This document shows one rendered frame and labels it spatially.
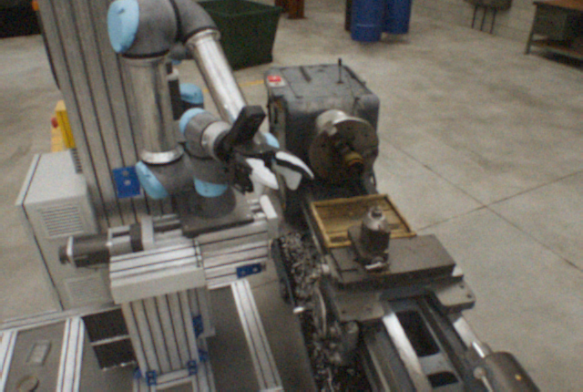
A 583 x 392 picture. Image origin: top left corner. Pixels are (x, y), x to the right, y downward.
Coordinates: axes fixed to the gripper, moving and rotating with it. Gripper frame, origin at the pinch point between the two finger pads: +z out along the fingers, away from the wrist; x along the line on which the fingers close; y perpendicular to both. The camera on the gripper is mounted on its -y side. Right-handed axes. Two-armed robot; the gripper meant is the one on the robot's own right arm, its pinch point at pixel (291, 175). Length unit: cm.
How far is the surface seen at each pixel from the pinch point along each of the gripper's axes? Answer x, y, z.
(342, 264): -49, 55, -24
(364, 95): -110, 18, -77
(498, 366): -36, 39, 33
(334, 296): -42, 61, -19
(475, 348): -40, 42, 26
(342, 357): -43, 83, -12
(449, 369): -54, 68, 18
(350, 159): -82, 36, -55
